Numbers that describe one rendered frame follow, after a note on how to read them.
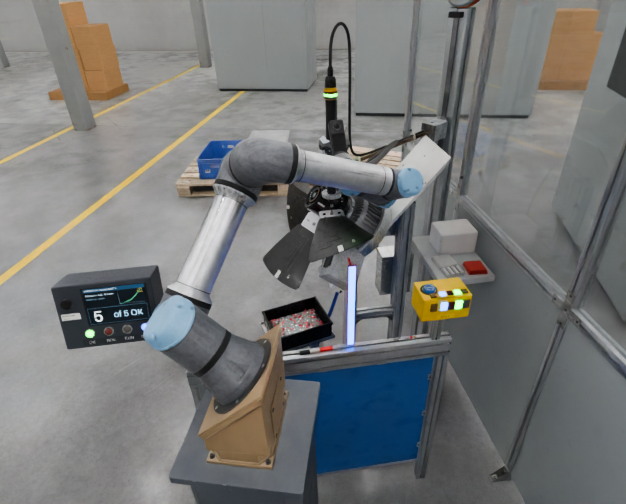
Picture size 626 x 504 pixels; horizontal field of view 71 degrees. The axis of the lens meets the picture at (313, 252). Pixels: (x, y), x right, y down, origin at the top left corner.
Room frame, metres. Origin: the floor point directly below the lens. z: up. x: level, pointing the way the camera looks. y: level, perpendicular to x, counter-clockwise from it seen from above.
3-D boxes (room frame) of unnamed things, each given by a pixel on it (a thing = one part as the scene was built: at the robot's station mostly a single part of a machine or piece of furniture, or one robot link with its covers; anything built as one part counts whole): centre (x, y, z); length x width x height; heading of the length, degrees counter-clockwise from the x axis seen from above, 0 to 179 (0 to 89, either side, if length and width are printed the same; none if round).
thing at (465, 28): (1.90, -0.61, 0.90); 0.08 x 0.06 x 1.80; 42
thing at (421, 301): (1.10, -0.41, 1.02); 0.16 x 0.10 x 0.11; 97
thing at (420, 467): (1.10, -0.45, 0.39); 0.04 x 0.04 x 0.78; 7
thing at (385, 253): (1.68, -0.38, 0.73); 0.15 x 0.09 x 0.22; 97
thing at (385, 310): (1.58, -0.28, 0.56); 0.19 x 0.04 x 0.04; 97
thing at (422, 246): (1.60, -0.61, 0.85); 0.36 x 0.24 x 0.03; 7
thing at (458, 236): (1.68, -0.63, 0.92); 0.17 x 0.16 x 0.11; 97
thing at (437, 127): (1.84, -0.54, 1.35); 0.10 x 0.07 x 0.09; 132
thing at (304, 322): (1.21, 0.07, 0.83); 0.19 x 0.14 x 0.04; 111
